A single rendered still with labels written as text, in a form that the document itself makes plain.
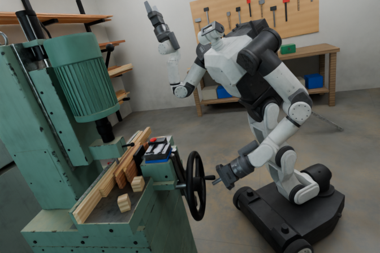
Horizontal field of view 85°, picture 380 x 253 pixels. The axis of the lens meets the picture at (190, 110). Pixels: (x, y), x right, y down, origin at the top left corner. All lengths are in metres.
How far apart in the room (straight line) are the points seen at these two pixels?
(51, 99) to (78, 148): 0.22
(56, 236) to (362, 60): 4.30
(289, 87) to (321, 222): 1.05
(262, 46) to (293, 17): 3.16
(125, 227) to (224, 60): 0.73
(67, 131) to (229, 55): 0.73
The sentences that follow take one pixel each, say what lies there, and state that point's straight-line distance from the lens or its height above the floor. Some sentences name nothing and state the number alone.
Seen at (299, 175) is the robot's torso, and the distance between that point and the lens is 1.74.
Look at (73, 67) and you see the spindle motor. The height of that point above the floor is 1.40.
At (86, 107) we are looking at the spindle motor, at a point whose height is 1.25.
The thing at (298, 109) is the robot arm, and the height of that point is 1.08.
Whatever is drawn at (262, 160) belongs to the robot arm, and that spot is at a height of 0.88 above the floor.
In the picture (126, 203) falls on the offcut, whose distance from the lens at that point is 0.81.
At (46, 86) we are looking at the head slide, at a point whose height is 1.36.
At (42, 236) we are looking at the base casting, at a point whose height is 0.77.
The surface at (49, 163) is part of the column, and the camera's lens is 1.05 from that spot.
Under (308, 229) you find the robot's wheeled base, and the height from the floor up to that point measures 0.17.
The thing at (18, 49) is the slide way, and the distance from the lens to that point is 0.98.
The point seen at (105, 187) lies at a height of 0.94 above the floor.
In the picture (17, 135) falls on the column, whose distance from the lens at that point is 1.08.
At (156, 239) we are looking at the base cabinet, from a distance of 1.00.
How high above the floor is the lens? 1.42
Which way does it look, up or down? 20 degrees down
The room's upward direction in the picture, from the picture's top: 13 degrees counter-clockwise
